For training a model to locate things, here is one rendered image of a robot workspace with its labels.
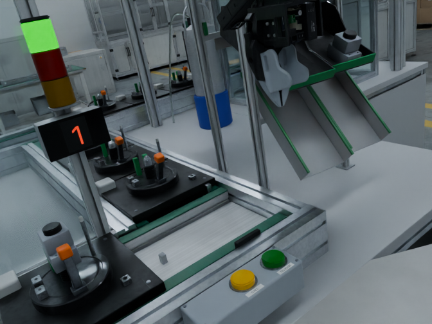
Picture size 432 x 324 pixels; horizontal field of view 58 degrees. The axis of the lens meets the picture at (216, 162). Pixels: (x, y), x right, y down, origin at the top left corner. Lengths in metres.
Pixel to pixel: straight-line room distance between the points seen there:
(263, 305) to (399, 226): 0.42
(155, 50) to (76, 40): 2.36
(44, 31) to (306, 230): 0.60
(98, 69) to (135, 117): 6.21
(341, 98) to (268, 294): 0.60
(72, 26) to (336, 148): 10.65
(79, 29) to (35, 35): 10.64
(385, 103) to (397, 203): 1.22
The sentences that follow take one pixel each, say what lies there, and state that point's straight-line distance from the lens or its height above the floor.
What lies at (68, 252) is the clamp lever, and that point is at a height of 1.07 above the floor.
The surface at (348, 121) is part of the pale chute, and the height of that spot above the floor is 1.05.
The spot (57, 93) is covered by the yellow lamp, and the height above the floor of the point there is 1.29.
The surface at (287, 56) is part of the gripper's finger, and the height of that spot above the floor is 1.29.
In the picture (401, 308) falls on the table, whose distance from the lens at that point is 0.78.
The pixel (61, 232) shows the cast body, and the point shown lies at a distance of 0.70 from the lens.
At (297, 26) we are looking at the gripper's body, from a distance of 0.57.
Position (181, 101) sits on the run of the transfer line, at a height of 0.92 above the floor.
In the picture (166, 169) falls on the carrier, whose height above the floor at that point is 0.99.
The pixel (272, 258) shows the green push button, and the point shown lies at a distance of 0.69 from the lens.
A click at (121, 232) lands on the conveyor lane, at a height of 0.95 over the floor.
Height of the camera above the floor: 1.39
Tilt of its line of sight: 23 degrees down
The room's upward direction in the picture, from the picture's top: 11 degrees counter-clockwise
